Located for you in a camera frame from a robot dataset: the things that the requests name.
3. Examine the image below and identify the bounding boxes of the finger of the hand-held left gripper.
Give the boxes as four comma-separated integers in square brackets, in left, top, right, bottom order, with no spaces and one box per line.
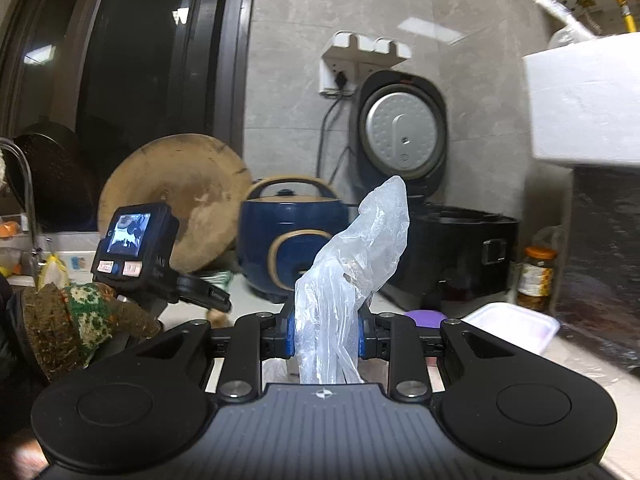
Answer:
[177,274,233,312]

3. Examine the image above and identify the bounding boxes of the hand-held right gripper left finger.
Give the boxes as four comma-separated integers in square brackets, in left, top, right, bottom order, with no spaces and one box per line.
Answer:
[137,310,297,401]

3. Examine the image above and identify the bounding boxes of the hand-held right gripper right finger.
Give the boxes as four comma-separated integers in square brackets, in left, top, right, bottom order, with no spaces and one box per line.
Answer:
[356,310,503,401]

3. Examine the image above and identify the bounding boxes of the clear plastic bag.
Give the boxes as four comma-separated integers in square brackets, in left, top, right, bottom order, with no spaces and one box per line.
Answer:
[294,176,412,385]

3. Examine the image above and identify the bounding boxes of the red plastic food tray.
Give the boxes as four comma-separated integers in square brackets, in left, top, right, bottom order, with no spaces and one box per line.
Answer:
[462,302,561,356]

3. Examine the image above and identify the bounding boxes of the purple round lid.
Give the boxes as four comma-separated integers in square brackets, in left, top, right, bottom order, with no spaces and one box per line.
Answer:
[404,310,447,332]

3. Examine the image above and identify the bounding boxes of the round wooden cutting board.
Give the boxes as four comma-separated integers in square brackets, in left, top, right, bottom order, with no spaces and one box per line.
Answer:
[97,133,253,273]

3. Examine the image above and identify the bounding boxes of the blue rice cooker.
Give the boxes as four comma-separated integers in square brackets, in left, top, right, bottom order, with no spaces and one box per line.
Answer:
[237,176,350,303]

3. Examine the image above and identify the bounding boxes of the yellow plastic bag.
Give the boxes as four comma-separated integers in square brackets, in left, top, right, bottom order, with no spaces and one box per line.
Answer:
[37,254,70,291]

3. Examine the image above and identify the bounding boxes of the black rice cooker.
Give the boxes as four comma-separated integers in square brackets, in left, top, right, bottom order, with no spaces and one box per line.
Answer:
[356,70,520,311]

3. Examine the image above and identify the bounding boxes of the black wok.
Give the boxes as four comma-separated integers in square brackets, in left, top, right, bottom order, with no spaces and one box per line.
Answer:
[10,117,101,233]

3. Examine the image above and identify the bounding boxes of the steel faucet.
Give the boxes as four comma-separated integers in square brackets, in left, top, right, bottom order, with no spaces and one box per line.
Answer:
[0,137,41,273]

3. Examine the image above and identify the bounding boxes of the glass pickle jar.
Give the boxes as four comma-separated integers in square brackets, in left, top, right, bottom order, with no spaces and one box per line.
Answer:
[516,245,558,311]

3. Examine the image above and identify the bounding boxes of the black plastic-wrapped appliance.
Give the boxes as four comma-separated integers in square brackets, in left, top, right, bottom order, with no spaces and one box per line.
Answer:
[555,165,640,361]

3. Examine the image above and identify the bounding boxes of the white foam box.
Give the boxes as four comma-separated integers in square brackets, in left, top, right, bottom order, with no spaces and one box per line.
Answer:
[522,32,640,168]

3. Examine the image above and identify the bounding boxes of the crumpled clear plastic wrap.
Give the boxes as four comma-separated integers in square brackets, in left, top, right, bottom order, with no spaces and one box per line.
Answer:
[527,0,598,51]

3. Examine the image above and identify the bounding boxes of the yellow gas pipe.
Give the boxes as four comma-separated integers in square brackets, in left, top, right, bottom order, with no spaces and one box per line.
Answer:
[620,0,640,36]

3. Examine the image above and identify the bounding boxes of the dark window frame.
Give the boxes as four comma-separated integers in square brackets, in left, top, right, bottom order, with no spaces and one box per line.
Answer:
[0,0,258,236]

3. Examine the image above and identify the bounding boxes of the black power cable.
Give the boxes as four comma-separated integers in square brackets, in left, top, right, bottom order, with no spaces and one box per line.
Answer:
[317,92,351,186]

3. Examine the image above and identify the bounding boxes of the white wall outlet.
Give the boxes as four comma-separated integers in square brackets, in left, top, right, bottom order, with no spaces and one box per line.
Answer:
[319,31,413,96]

